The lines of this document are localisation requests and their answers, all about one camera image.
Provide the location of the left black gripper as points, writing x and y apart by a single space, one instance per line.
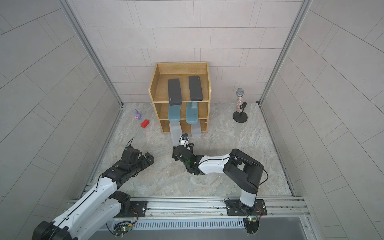
147 163

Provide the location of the black pencil case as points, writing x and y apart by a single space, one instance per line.
195 87
175 92

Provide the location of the purple toy figure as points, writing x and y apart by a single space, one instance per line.
138 115

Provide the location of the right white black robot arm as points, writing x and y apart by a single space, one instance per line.
242 169

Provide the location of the circuit board with wires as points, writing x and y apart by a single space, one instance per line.
251 225
122 228

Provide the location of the candy tube on black stand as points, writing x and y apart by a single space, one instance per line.
240 116

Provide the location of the red block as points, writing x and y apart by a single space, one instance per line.
145 123

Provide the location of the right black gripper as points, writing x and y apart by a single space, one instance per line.
175 153

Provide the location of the wooden three-tier shelf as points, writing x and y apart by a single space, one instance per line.
159 92

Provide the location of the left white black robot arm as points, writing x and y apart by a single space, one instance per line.
107 187

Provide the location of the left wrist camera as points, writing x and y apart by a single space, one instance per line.
129 144

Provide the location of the teal pencil case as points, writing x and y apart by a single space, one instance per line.
192 113
174 113

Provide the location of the frosted white pencil case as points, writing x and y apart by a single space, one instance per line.
196 130
176 132

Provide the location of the right circuit board with wires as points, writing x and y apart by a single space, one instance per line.
251 225

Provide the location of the aluminium mounting rail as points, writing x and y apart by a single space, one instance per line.
188 208

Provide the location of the left circuit board with wires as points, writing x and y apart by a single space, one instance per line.
122 228

